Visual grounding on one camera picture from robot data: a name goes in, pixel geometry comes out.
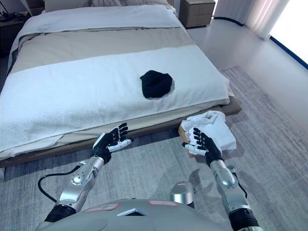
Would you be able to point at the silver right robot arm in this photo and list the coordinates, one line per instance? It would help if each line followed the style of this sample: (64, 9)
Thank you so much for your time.
(232, 192)

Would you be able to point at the beige bed frame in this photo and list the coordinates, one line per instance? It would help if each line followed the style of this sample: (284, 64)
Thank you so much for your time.
(232, 107)

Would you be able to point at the black garment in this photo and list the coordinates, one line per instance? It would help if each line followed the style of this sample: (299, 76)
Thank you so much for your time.
(155, 84)

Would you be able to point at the white curtain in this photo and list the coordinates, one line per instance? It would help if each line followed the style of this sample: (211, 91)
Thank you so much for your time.
(255, 14)

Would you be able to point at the grey robot torso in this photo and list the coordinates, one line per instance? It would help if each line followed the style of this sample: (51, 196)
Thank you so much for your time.
(132, 216)

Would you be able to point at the grey rug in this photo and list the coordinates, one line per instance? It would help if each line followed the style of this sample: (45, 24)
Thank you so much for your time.
(264, 132)

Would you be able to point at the white towel-covered bed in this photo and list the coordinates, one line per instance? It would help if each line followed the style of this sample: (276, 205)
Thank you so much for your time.
(72, 96)

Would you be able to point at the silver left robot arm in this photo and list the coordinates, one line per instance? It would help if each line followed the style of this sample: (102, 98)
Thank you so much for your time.
(80, 179)

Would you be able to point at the silver right robot leg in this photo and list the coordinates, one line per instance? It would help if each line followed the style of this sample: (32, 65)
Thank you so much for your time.
(181, 193)

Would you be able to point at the beige duvet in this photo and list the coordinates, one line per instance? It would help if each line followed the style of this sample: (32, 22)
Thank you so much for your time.
(96, 43)

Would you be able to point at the white bed sheet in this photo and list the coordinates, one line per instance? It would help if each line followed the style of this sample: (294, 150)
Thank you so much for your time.
(96, 16)

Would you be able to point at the wooden nightstand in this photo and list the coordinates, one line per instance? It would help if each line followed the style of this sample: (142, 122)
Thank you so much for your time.
(197, 13)

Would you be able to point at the dark side table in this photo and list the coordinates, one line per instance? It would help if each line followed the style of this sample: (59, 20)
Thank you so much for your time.
(12, 29)

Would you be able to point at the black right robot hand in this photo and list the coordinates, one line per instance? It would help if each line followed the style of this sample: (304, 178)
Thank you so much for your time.
(211, 150)

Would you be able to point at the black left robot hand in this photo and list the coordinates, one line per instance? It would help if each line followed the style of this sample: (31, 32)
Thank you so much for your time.
(103, 146)

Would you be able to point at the white cloth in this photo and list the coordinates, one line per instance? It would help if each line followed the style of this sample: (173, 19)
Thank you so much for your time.
(221, 130)

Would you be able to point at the beige headboard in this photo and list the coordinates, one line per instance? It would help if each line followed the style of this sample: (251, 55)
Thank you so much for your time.
(72, 4)

